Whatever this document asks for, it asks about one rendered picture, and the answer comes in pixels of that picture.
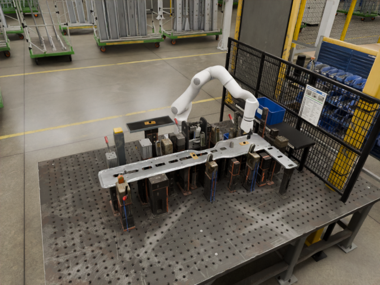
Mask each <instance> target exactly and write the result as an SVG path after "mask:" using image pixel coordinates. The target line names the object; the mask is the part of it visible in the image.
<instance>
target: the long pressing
mask: <svg viewBox="0 0 380 285"><path fill-rule="evenodd" d="M232 141H233V142H234V147H233V148H230V142H232ZM245 141H248V142H249V144H246V145H240V144H239V143H242V142H245ZM252 143H254V144H255V145H256V146H255V148H254V151H255V152H256V151H259V150H263V149H264V148H267V147H270V146H271V145H270V144H269V143H268V142H267V141H266V140H264V139H263V138H262V137H261V136H259V135H258V134H256V133H254V134H253V135H251V138H250V139H249V140H247V135H245V136H240V137H236V138H233V139H228V140H223V141H219V142H217V143H216V144H215V146H214V147H213V148H210V149H205V150H201V151H196V150H192V149H189V150H185V151H181V152H177V153H173V154H168V155H165V156H160V157H155V158H151V159H147V160H143V161H139V162H135V163H130V164H127V165H123V166H118V167H113V168H110V169H105V170H102V171H100V172H99V173H98V178H99V181H100V185H101V187H102V188H111V187H115V186H116V185H115V183H116V182H117V181H118V177H113V176H114V175H116V174H121V173H123V174H124V170H127V172H129V171H132V170H138V172H134V173H131V174H129V173H127V174H124V175H123V177H124V180H127V183H130V182H134V181H137V180H141V179H145V178H148V177H149V176H153V175H157V174H161V173H167V172H172V171H175V170H180V169H183V168H186V167H191V166H194V165H199V164H202V163H205V162H206V160H207V157H208V154H209V153H211V152H210V151H212V150H216V151H217V152H214V153H212V154H213V160H216V159H221V158H234V157H237V156H242V155H244V154H247V152H248V150H249V147H250V145H251V144H252ZM221 148H226V150H220V149H221ZM205 152H207V153H208V154H206V155H203V156H198V159H193V158H190V159H185V160H182V161H180V160H179V159H181V158H185V157H189V156H191V155H190V153H195V155H196V154H201V153H205ZM176 159H177V160H178V162H174V163H169V161H173V160H176ZM151 162H152V163H151ZM160 163H165V165H162V166H158V167H156V165H157V164H160ZM148 166H151V167H152V168H151V169H147V170H142V168H144V167H148Z"/></svg>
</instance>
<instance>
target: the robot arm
mask: <svg viewBox="0 0 380 285"><path fill-rule="evenodd" d="M213 79H218V80H219V81H220V82H221V83H222V84H223V85H224V87H225V88H226V89H227V90H228V91H229V92H230V94H231V95H232V96H233V97H234V98H242V99H243V100H245V101H246V103H245V109H244V116H243V120H242V122H241V123H240V125H241V131H240V134H242V133H244V131H245V132H246V133H248V135H247V140H249V139H250V138H251V135H253V131H252V128H253V120H254V115H255V112H256V109H257V108H258V107H259V103H258V101H257V99H256V98H255V96H254V95H253V94H252V93H250V92H249V91H247V90H243V89H241V87H240V86H239V85H238V83H237V82H236V81H235V80H234V78H233V77H232V76H231V75H230V74H229V73H228V71H227V70H226V69H225V68H224V67H222V66H214V67H209V68H207V69H205V70H203V71H201V72H199V73H198V74H196V75H195V76H194V77H193V78H192V80H191V84H190V86H189V87H188V88H187V90H186V91H185V92H184V93H183V94H182V95H181V96H180V97H179V98H178V99H177V100H176V101H175V102H174V103H173V104H172V105H171V112H172V113H173V114H175V118H176V119H177V121H178V125H179V128H180V130H182V121H183V120H185V121H186V122H187V118H188V116H189V113H190V111H191V108H192V100H193V99H194V98H195V97H196V96H197V95H198V94H199V92H200V89H201V87H202V86H203V85H204V84H206V83H207V82H209V81H210V80H213ZM249 132H250V134H249ZM177 133H179V131H178V126H177V125H176V124H175V125H174V134H177Z"/></svg>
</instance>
